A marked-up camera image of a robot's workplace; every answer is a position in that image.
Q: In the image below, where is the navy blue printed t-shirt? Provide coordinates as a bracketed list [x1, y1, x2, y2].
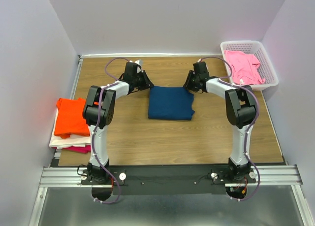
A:
[148, 86, 194, 121]

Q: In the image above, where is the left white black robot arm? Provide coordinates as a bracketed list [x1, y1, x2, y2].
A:
[83, 60, 154, 184]

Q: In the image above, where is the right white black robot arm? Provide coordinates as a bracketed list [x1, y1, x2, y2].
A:
[184, 61, 259, 183]

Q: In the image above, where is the pink t-shirt in basket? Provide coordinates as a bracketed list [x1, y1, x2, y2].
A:
[224, 50, 265, 85]

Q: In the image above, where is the white plastic laundry basket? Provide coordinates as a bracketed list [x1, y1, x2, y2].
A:
[220, 40, 279, 91]

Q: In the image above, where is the orange folded t-shirt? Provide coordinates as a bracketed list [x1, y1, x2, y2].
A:
[54, 98, 90, 139]

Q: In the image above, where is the magenta folded t-shirt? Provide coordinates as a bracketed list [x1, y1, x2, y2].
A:
[65, 145, 91, 154]

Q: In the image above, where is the white folded t-shirt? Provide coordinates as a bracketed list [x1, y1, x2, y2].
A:
[49, 109, 91, 149]

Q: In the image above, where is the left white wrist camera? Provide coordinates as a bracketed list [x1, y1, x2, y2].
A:
[134, 59, 143, 73]

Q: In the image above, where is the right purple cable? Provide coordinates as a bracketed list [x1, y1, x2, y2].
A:
[196, 56, 261, 201]

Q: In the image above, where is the black mounting base plate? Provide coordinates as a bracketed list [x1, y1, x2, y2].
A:
[77, 164, 256, 201]

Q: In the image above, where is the aluminium extrusion rail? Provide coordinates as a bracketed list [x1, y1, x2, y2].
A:
[39, 165, 303, 188]

